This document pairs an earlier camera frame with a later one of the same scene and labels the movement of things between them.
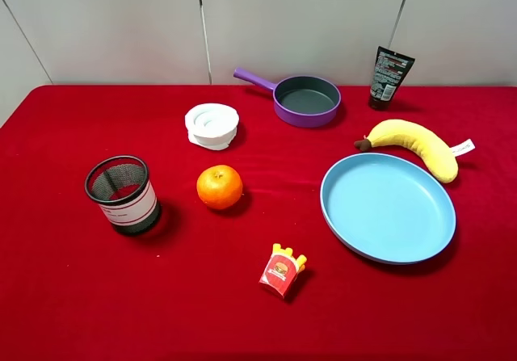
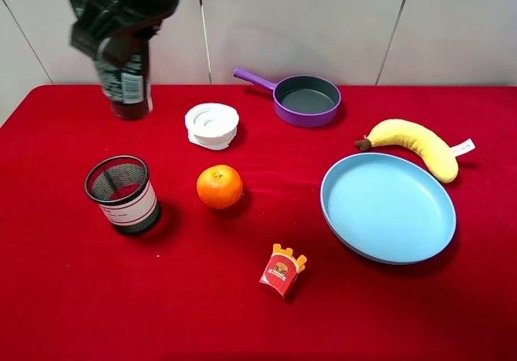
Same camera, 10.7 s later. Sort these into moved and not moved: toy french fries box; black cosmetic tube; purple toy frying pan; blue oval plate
Moved: black cosmetic tube
Not moved: purple toy frying pan; blue oval plate; toy french fries box
